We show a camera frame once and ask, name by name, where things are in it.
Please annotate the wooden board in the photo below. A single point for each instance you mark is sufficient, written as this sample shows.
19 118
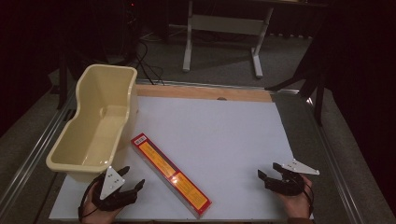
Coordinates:
202 92

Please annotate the white table sheet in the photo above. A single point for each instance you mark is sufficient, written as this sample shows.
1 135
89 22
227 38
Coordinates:
224 140

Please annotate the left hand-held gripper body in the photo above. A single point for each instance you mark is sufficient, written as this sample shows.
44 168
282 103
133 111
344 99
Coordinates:
112 183

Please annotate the long red and yellow box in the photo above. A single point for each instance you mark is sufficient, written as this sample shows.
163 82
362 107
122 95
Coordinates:
172 175

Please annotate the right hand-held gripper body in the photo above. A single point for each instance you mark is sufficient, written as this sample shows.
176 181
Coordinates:
288 183

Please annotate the metal rail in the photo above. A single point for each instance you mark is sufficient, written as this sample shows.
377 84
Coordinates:
186 83
31 158
336 174

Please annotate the white metal table frame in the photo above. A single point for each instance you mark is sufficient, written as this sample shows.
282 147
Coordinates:
224 24

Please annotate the person's left hand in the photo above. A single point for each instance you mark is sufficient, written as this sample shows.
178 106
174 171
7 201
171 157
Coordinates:
99 216

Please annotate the person's right hand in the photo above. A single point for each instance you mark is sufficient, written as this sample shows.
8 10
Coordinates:
297 207

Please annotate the black stand with splayed legs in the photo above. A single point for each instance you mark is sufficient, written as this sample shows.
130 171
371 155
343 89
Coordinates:
319 102

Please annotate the cream plastic bin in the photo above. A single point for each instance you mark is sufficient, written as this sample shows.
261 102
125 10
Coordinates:
99 124

